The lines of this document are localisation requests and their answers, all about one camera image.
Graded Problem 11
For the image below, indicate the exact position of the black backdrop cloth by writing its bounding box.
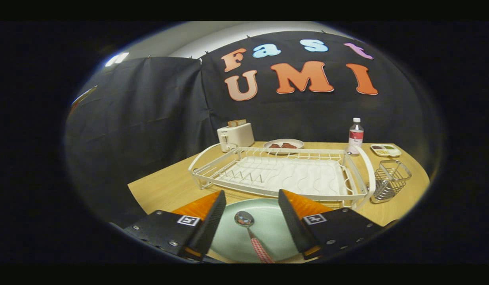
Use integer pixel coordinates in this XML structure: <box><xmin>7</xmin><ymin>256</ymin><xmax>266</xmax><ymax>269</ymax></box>
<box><xmin>64</xmin><ymin>31</ymin><xmax>443</xmax><ymax>226</ymax></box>

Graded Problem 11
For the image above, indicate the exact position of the white divided condiment tray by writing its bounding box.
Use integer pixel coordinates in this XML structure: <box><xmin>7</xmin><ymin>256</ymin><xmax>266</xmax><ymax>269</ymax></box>
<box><xmin>370</xmin><ymin>144</ymin><xmax>402</xmax><ymax>158</ymax></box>

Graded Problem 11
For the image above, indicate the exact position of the clear bottle with red label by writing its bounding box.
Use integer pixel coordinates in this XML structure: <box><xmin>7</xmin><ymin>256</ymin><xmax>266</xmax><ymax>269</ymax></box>
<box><xmin>346</xmin><ymin>118</ymin><xmax>364</xmax><ymax>155</ymax></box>

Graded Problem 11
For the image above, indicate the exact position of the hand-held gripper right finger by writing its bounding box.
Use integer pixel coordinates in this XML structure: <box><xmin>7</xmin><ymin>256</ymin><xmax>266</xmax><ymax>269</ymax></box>
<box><xmin>278</xmin><ymin>189</ymin><xmax>385</xmax><ymax>260</ymax></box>

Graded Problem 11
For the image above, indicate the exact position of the white wire dish rack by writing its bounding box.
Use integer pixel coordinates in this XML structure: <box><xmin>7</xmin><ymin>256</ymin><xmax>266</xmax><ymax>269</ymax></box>
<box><xmin>188</xmin><ymin>142</ymin><xmax>376</xmax><ymax>210</ymax></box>

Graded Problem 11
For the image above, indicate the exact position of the pale green plate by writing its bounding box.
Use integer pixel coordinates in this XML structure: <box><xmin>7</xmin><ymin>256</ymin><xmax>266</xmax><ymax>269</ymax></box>
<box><xmin>210</xmin><ymin>198</ymin><xmax>336</xmax><ymax>263</ymax></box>

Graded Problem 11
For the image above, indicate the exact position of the spoon with red checkered handle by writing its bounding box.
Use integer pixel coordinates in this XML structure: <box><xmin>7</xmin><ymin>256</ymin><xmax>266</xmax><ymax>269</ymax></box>
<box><xmin>234</xmin><ymin>211</ymin><xmax>275</xmax><ymax>264</ymax></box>

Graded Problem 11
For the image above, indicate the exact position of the metal wire basket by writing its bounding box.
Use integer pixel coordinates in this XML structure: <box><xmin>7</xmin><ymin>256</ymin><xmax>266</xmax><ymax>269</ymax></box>
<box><xmin>370</xmin><ymin>159</ymin><xmax>412</xmax><ymax>204</ymax></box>

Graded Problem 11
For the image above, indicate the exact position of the white wavy drip tray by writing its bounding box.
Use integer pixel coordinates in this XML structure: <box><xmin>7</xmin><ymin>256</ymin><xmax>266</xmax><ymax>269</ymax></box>
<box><xmin>219</xmin><ymin>156</ymin><xmax>348</xmax><ymax>196</ymax></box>

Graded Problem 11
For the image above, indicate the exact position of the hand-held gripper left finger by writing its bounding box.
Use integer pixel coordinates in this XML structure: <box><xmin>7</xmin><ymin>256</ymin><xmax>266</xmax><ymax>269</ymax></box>
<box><xmin>124</xmin><ymin>190</ymin><xmax>227</xmax><ymax>262</ymax></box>

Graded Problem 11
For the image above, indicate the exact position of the beige plate with meat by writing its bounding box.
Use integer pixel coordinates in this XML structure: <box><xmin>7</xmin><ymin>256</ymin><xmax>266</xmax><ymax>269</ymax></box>
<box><xmin>263</xmin><ymin>139</ymin><xmax>304</xmax><ymax>153</ymax></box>

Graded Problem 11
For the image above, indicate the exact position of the white toaster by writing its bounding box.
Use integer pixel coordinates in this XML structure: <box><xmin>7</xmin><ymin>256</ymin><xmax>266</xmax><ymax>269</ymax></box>
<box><xmin>217</xmin><ymin>122</ymin><xmax>255</xmax><ymax>153</ymax></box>

